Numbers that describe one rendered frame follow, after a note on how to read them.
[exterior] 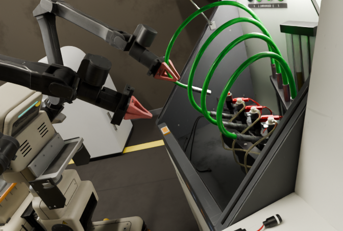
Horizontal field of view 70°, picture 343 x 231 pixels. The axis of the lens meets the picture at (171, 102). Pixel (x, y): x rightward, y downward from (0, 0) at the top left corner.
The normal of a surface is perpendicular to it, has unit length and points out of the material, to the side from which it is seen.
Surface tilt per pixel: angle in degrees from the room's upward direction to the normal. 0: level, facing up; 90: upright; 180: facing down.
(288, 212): 0
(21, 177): 90
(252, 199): 90
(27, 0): 90
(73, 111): 90
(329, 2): 76
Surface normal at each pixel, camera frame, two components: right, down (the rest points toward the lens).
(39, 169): 0.95, -0.23
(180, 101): 0.29, 0.34
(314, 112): -0.95, 0.18
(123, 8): -0.09, 0.47
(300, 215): -0.31, -0.85
